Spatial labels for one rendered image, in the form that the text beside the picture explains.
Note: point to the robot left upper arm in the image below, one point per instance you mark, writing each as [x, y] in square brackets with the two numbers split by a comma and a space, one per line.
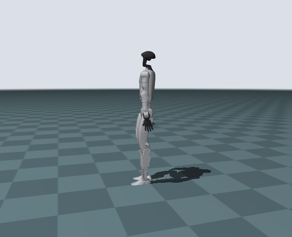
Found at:
[144, 78]

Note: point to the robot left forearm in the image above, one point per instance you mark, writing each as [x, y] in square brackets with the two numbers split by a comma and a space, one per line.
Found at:
[145, 104]

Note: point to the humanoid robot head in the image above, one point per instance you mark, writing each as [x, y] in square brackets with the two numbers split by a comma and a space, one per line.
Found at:
[148, 55]

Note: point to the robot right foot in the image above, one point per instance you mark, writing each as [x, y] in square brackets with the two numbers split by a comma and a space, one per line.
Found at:
[140, 177]

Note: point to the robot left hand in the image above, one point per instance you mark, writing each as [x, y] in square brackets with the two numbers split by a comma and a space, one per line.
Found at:
[147, 123]

